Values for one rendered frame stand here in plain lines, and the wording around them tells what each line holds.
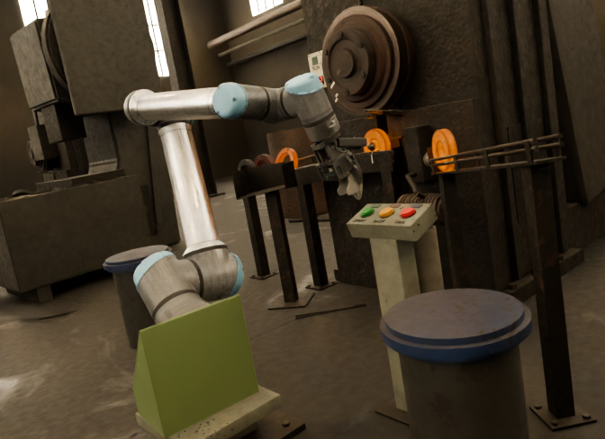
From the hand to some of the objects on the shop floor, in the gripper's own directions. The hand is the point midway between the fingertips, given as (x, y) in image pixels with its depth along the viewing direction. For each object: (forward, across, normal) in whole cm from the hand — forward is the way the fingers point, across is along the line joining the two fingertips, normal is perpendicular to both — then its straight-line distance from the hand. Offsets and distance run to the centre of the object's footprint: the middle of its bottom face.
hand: (358, 193), depth 154 cm
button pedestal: (+63, +8, -20) cm, 67 cm away
